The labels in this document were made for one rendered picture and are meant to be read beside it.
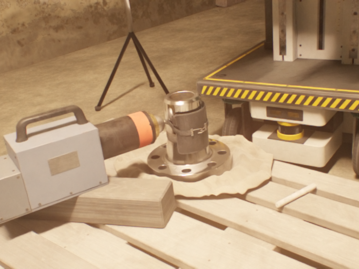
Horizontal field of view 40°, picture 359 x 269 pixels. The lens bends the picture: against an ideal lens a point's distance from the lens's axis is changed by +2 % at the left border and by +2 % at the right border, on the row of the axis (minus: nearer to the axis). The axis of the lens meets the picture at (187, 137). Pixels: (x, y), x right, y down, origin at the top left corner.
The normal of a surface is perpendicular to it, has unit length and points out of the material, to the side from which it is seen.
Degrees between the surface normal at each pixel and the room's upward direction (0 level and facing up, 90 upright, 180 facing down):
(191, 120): 90
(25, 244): 0
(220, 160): 0
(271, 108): 90
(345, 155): 0
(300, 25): 90
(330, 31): 90
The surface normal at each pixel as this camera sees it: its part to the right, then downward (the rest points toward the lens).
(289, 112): -0.54, 0.40
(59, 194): 0.51, 0.30
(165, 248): -0.11, -0.91
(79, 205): -0.27, 0.42
